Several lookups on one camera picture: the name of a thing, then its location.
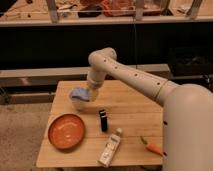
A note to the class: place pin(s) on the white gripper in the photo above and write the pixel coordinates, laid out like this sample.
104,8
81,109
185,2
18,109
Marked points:
93,94

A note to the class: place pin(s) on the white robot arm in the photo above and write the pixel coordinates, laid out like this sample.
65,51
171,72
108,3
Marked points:
187,111

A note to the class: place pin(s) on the white ceramic cup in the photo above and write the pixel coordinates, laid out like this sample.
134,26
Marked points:
78,104

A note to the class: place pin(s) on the wooden table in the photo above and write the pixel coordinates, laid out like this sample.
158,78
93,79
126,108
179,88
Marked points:
117,106

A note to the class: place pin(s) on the orange plate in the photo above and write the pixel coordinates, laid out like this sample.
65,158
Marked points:
66,131

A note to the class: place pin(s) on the white plastic bottle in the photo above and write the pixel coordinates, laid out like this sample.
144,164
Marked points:
110,148

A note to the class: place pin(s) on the long wooden shelf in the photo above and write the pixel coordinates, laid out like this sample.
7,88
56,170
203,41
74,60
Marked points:
51,76

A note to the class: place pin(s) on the orange carrot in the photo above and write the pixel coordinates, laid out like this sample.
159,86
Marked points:
152,147

